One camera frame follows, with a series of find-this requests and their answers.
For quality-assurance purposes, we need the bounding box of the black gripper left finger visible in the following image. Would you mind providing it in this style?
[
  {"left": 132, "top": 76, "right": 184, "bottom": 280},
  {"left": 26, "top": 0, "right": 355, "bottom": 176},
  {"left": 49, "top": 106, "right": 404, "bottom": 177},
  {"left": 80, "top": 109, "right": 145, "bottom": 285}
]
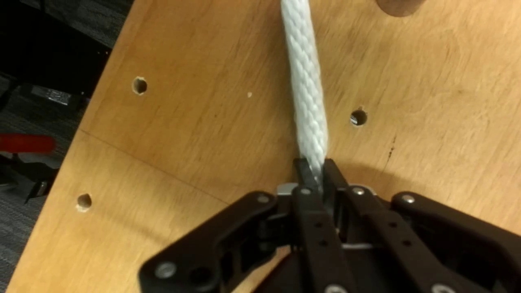
[{"left": 138, "top": 158, "right": 351, "bottom": 293}]

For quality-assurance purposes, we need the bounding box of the orange black clamp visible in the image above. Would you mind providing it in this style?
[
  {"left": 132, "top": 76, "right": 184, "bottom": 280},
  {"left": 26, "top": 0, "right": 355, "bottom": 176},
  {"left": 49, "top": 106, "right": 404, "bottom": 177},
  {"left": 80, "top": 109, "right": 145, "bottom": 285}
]
[{"left": 0, "top": 133, "right": 55, "bottom": 153}]

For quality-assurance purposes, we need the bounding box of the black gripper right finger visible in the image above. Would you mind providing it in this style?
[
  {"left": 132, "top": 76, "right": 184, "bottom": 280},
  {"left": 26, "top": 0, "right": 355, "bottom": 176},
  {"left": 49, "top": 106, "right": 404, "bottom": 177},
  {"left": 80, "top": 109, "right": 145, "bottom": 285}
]
[{"left": 322, "top": 159, "right": 521, "bottom": 293}]

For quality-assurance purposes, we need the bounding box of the white braided rope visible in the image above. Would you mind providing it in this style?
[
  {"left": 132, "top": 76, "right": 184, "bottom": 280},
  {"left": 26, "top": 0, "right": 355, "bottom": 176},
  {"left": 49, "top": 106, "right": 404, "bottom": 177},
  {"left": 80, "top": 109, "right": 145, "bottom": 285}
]
[{"left": 278, "top": 0, "right": 330, "bottom": 174}]

